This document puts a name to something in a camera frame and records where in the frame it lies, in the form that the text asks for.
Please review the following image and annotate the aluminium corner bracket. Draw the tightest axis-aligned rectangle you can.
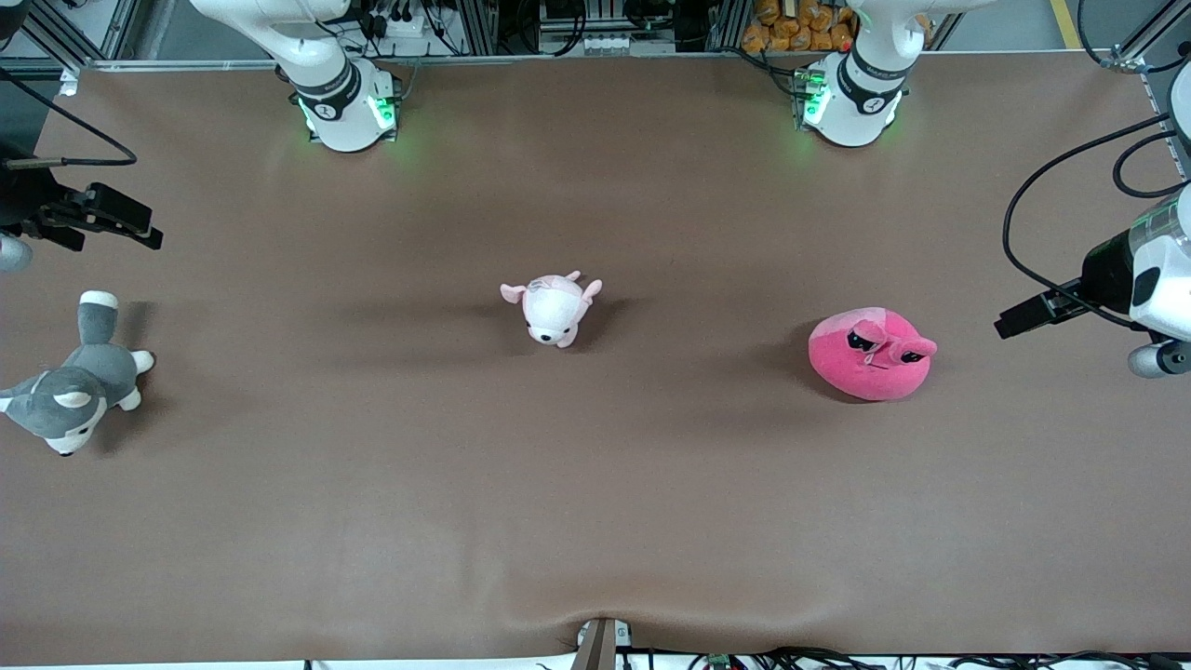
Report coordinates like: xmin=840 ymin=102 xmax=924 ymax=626
xmin=1102 ymin=41 xmax=1151 ymax=74

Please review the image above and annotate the black cable bundle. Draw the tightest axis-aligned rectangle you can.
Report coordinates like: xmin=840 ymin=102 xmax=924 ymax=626
xmin=689 ymin=646 xmax=1191 ymax=670

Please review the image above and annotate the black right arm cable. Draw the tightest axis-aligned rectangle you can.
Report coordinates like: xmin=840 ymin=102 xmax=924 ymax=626
xmin=0 ymin=65 xmax=141 ymax=170

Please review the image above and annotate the pale pink white plush dog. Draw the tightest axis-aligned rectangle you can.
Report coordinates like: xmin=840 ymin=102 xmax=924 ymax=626
xmin=500 ymin=271 xmax=604 ymax=349

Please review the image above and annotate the orange packaged snacks pile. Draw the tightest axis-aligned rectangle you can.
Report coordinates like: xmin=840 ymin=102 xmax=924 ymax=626
xmin=741 ymin=0 xmax=859 ymax=54

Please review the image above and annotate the hot pink round plush toy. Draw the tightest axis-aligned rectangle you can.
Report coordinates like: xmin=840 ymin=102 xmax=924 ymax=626
xmin=807 ymin=306 xmax=939 ymax=403

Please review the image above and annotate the brown table mat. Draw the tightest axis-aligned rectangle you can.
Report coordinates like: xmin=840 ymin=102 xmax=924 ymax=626
xmin=0 ymin=51 xmax=1191 ymax=666

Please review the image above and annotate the white power strip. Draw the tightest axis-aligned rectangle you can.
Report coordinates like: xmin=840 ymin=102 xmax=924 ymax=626
xmin=370 ymin=11 xmax=440 ymax=40

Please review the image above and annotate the brown metal clamp bracket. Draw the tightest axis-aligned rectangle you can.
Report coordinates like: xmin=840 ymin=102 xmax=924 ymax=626
xmin=569 ymin=617 xmax=635 ymax=670

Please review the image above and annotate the grey white husky plush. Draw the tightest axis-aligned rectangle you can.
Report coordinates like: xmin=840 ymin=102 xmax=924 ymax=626
xmin=0 ymin=290 xmax=155 ymax=457

